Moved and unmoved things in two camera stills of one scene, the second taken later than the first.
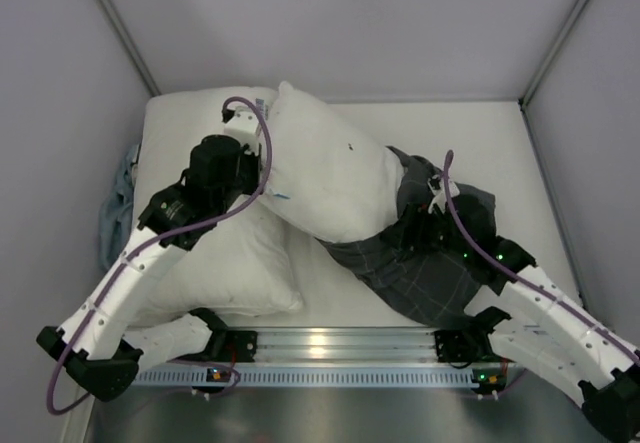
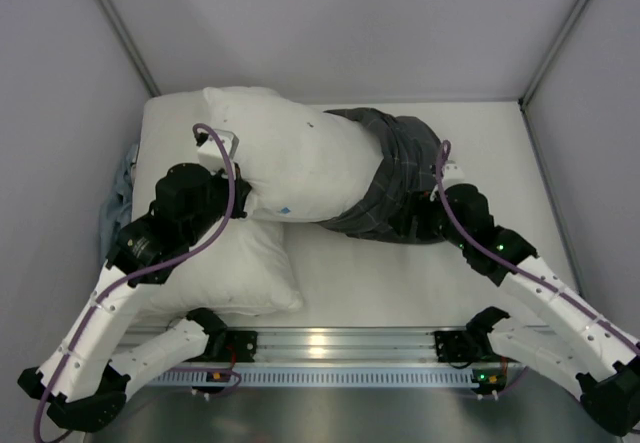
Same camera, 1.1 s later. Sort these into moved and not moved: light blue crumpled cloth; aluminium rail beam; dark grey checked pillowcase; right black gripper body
Moved: dark grey checked pillowcase
Not moved: aluminium rail beam; right black gripper body; light blue crumpled cloth
